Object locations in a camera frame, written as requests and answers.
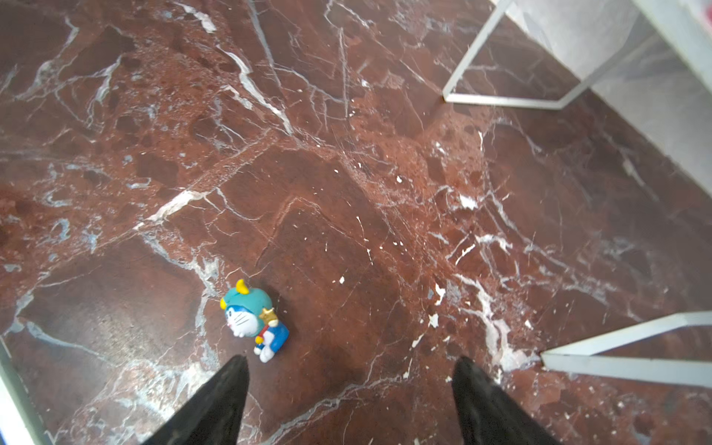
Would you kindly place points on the aluminium enclosure frame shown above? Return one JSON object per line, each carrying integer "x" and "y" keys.
{"x": 20, "y": 422}

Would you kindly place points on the white two-tier shelf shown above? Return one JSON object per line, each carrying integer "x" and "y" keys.
{"x": 620, "y": 228}

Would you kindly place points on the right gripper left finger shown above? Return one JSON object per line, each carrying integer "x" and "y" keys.
{"x": 213, "y": 415}

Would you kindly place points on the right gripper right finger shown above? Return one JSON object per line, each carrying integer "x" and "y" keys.
{"x": 487, "y": 415}

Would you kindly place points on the teal hooded Doraemon figure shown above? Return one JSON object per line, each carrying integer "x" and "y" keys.
{"x": 249, "y": 312}

